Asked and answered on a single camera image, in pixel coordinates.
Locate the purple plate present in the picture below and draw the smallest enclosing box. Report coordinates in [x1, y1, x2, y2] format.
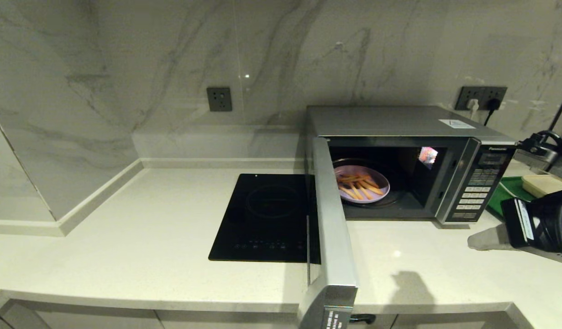
[334, 165, 391, 204]

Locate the white paper sheet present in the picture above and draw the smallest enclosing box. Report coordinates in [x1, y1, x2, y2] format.
[438, 119, 476, 129]

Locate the silver Panasonic microwave oven body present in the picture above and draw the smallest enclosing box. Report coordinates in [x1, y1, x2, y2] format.
[306, 106, 519, 227]

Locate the beige plastic box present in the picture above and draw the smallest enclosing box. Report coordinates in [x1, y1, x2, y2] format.
[521, 174, 562, 198]

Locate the green plastic tray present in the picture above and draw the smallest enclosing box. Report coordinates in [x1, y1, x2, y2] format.
[486, 176, 539, 221]

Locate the black induction cooktop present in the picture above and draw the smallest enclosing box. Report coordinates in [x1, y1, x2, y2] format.
[208, 174, 322, 265]

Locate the grey cabinet side panel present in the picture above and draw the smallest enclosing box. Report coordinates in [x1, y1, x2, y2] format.
[0, 299, 51, 329]

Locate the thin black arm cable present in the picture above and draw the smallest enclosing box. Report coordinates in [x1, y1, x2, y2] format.
[517, 130, 562, 271]

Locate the black power plug with cable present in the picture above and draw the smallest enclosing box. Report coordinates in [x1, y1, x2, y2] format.
[483, 97, 501, 127]

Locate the grey double wall socket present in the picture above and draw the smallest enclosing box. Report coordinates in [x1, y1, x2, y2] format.
[455, 86, 508, 111]

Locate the grey single wall socket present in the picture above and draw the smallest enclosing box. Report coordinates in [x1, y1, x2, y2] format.
[206, 87, 232, 112]

